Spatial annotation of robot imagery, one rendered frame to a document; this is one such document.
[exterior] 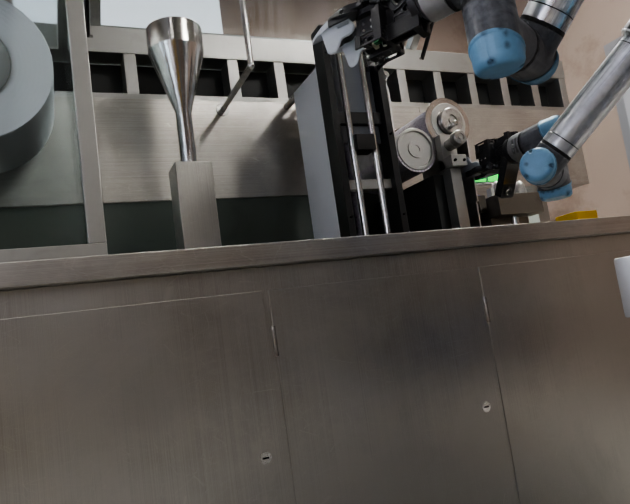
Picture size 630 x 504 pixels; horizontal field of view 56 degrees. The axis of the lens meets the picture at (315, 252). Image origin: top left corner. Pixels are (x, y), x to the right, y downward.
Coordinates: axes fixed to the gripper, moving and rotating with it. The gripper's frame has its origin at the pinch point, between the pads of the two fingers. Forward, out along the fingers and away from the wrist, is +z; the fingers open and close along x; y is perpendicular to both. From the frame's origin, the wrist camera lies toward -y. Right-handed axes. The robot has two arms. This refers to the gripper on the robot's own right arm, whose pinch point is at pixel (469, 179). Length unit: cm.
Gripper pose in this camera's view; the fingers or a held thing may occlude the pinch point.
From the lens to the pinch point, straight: 176.8
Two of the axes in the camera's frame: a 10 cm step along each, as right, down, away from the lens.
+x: -9.1, 0.8, -4.1
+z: -3.9, 1.7, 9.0
